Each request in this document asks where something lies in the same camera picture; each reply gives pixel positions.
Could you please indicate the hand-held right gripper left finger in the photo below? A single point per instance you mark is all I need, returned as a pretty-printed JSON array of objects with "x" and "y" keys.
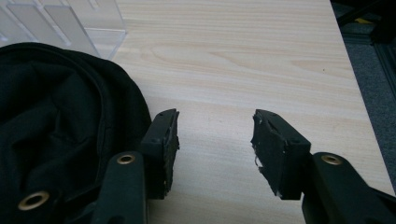
[{"x": 162, "y": 146}]

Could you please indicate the clear acrylic rack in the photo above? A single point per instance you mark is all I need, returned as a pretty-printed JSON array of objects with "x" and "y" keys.
[{"x": 62, "y": 25}]

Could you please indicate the black cloth garment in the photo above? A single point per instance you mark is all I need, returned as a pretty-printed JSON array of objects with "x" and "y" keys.
[{"x": 59, "y": 130}]

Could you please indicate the black metal stand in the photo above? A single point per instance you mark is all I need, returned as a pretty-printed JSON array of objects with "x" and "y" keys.
[{"x": 378, "y": 31}]

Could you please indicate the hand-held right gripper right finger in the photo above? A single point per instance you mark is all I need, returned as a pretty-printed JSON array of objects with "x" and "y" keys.
[{"x": 280, "y": 155}]

